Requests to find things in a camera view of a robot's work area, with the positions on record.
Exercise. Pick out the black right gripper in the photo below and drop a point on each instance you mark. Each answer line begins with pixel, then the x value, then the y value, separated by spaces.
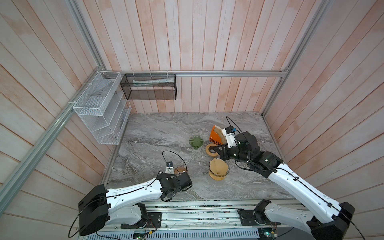
pixel 222 152

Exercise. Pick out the wooden ring dripper stand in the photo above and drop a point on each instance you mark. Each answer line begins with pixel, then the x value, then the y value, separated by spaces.
pixel 217 178

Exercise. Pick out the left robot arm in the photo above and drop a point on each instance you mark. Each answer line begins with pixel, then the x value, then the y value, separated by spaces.
pixel 101 206

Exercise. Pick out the brown paper coffee filter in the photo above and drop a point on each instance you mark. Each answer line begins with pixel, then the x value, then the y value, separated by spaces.
pixel 217 162

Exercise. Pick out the black wire mesh basket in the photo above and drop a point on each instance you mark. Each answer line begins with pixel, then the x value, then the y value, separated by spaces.
pixel 148 93

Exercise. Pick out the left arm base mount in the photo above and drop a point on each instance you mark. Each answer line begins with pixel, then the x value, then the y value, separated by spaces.
pixel 137 216

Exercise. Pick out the aluminium rail base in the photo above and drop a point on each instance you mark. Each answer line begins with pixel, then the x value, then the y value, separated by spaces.
pixel 196 215

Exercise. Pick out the brown paper filter stack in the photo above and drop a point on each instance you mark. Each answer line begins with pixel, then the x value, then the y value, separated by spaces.
pixel 220 134

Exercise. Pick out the white wire mesh shelf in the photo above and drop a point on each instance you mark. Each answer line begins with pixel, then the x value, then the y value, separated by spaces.
pixel 103 108

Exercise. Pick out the perforated cable duct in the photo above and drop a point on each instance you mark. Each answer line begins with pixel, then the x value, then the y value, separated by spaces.
pixel 209 234

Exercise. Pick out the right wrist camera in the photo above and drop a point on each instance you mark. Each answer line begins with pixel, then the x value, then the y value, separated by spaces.
pixel 229 134

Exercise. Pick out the clear glass dripper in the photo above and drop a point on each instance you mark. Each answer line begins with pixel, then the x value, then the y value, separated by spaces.
pixel 221 170

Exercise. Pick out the paper in black basket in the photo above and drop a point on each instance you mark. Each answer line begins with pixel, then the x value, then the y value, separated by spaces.
pixel 165 82

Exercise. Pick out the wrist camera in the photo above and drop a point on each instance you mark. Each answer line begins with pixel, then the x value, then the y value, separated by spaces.
pixel 229 134
pixel 169 168

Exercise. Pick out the green glass dripper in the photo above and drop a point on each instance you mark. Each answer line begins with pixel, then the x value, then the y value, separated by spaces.
pixel 196 142

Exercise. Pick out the orange glass pitcher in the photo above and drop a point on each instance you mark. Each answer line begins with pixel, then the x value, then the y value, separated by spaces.
pixel 180 170

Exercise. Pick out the orange coffee filter box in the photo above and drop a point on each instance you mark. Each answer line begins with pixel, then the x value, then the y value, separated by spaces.
pixel 214 137

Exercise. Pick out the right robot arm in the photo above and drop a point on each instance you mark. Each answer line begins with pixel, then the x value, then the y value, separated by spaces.
pixel 325 218

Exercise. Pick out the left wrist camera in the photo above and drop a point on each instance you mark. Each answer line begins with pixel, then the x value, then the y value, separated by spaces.
pixel 169 168

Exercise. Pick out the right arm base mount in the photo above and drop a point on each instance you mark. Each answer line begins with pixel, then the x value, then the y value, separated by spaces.
pixel 257 216

